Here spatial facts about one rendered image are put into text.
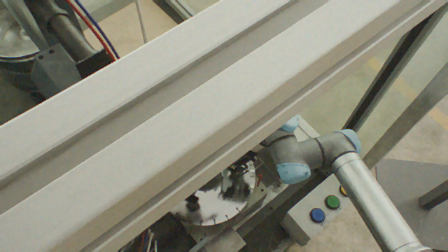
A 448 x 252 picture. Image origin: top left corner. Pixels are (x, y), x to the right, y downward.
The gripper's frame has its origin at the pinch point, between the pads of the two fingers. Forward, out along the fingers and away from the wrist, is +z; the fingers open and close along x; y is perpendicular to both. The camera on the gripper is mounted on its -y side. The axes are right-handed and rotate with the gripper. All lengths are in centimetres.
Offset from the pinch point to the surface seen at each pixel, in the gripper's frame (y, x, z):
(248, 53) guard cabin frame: 57, -44, -85
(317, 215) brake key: 8.0, 34.3, -8.8
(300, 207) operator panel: 5.5, 30.0, -5.7
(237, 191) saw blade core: 5.6, 9.1, 0.3
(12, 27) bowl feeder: -39, -74, 28
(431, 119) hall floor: -106, 149, 6
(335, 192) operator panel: -1.2, 39.3, -12.6
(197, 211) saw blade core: 13.5, -0.4, 7.6
